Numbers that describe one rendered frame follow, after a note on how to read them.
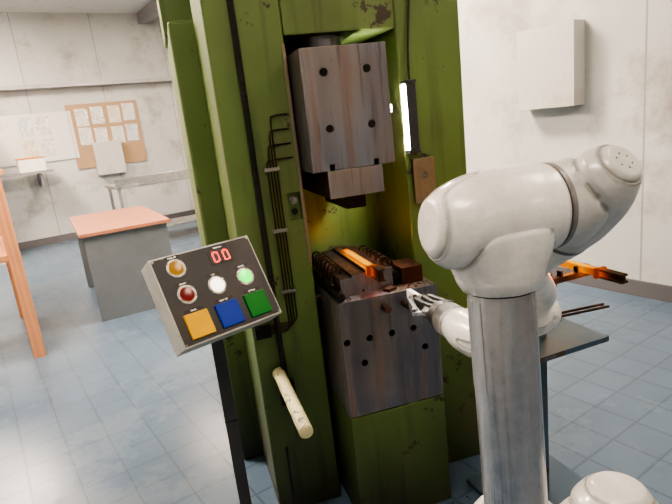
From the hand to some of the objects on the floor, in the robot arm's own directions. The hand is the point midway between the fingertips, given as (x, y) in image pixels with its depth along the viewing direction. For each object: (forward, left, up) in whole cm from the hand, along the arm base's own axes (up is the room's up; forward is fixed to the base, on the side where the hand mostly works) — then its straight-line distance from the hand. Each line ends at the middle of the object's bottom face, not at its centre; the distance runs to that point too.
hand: (413, 296), depth 161 cm
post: (+44, +47, -100) cm, 118 cm away
